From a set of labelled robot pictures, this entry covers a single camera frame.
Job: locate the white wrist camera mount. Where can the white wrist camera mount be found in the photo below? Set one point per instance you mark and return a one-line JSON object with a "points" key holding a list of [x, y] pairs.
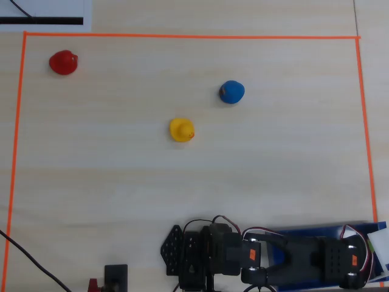
{"points": [[380, 246]]}

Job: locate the white paper with black bar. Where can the white paper with black bar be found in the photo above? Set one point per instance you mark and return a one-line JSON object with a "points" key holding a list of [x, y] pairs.
{"points": [[45, 9]]}

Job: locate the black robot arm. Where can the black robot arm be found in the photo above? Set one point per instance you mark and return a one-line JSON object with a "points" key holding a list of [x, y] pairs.
{"points": [[304, 258]]}

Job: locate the orange tape strip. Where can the orange tape strip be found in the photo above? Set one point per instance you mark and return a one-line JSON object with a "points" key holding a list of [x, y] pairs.
{"points": [[16, 137], [182, 36], [367, 137]]}

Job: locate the black clamp with red knob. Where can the black clamp with red knob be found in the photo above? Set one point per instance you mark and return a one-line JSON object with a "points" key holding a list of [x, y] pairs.
{"points": [[115, 273]]}

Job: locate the blue rubber duck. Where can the blue rubber duck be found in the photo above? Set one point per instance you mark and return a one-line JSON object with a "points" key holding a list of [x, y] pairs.
{"points": [[232, 92]]}

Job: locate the red rubber duck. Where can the red rubber duck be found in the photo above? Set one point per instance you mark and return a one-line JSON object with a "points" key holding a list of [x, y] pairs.
{"points": [[63, 63]]}

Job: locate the yellow rubber duck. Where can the yellow rubber duck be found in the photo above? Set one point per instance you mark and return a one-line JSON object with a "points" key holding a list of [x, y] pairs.
{"points": [[181, 130]]}

